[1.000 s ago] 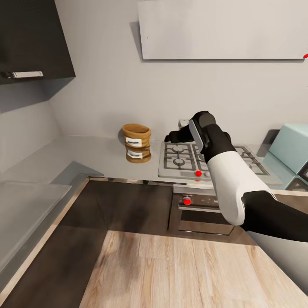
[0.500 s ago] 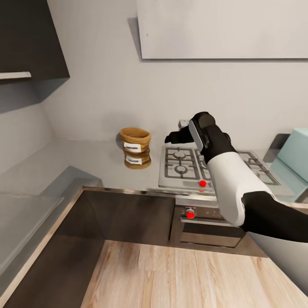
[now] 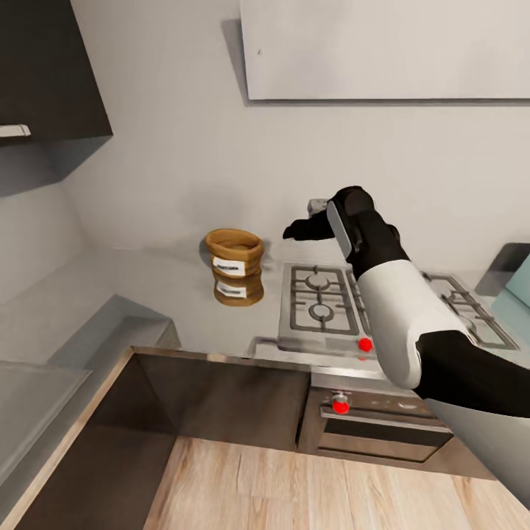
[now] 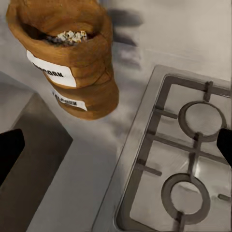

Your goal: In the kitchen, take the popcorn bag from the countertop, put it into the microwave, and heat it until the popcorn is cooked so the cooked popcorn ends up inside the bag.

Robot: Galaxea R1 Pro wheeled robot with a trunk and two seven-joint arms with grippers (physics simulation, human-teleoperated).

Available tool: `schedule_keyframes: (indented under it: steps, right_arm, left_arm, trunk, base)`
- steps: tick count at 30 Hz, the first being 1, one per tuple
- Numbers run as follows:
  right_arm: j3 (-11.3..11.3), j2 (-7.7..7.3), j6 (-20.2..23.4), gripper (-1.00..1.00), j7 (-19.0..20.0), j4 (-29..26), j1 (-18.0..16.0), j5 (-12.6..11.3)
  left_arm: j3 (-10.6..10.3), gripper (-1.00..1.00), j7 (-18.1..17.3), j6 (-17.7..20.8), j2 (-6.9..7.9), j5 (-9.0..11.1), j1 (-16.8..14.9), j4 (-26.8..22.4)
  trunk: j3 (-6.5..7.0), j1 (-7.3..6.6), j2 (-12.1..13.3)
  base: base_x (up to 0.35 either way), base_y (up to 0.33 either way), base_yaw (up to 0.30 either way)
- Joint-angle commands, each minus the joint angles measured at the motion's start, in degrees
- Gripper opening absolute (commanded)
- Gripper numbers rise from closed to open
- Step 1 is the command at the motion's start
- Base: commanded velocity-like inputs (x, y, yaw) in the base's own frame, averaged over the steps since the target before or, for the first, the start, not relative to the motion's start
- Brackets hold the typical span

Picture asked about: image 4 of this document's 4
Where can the popcorn bag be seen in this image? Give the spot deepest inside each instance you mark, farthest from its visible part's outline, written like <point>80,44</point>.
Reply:
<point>80,66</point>

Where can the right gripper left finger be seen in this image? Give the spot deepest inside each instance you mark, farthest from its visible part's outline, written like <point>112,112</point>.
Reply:
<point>12,144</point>

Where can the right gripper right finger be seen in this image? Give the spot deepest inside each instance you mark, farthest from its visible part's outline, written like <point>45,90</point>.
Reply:
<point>224,143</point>

